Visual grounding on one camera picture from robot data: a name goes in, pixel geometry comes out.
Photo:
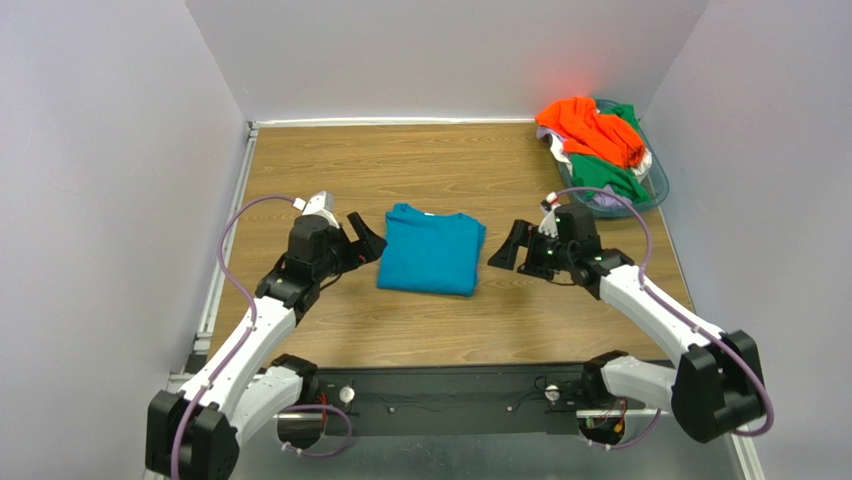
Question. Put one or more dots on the aluminium frame rail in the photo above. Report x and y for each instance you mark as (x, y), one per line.
(655, 448)

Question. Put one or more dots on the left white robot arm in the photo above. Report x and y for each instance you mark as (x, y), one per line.
(233, 359)

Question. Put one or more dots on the orange t shirt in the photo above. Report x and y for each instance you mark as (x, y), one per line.
(610, 134)

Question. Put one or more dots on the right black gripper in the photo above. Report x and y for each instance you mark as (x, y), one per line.
(527, 247)

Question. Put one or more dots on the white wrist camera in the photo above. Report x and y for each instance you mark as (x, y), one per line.
(320, 204)
(548, 225)

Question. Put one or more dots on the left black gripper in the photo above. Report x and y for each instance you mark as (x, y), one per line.
(350, 242)

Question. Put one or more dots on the green t shirt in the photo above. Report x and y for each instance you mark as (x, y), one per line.
(592, 171)

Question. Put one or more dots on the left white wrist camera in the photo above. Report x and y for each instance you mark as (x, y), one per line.
(320, 204)

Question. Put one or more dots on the lavender t shirt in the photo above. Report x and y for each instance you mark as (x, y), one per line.
(608, 198)

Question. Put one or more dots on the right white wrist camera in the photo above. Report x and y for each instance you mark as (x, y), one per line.
(548, 225)

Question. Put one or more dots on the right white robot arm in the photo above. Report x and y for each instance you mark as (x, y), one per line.
(714, 385)

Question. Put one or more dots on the blue t shirt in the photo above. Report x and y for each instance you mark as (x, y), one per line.
(431, 253)

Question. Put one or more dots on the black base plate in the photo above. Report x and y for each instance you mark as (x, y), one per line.
(456, 400)

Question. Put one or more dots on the teal plastic laundry basket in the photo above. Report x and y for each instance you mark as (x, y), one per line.
(652, 182)

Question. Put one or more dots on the white t shirt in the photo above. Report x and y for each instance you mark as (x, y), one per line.
(555, 145)

